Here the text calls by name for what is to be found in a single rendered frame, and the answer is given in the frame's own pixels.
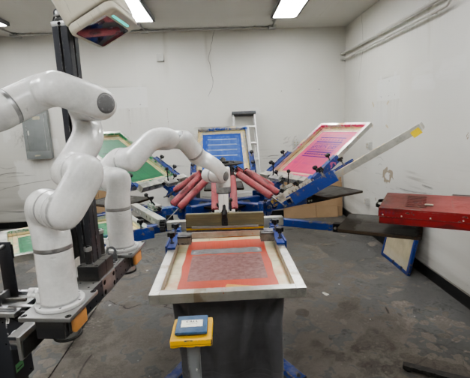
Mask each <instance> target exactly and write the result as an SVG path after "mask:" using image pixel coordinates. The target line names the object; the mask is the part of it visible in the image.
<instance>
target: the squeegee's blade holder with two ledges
mask: <svg viewBox="0 0 470 378"><path fill-rule="evenodd" d="M236 227H259V225H258V224H251V225H228V226H192V229H212V228H236Z"/></svg>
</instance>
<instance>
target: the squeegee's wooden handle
mask: <svg viewBox="0 0 470 378"><path fill-rule="evenodd" d="M221 218H222V212H221V213H219V212H211V213H186V228H187V229H189V228H192V227H202V226H222V219H221ZM227 218H228V225H251V224H258V225H259V227H260V226H264V212H263V211H236V212H227Z"/></svg>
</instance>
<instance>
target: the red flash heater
mask: <svg viewBox="0 0 470 378"><path fill-rule="evenodd" d="M424 204H433V206H426V205H424ZM378 216H379V223H381V224H397V225H406V226H414V227H431V228H439V229H448V230H464V231H470V196H442V195H428V194H413V193H387V194H386V196H385V198H384V199H383V201H382V203H381V205H380V206H379V214H378Z"/></svg>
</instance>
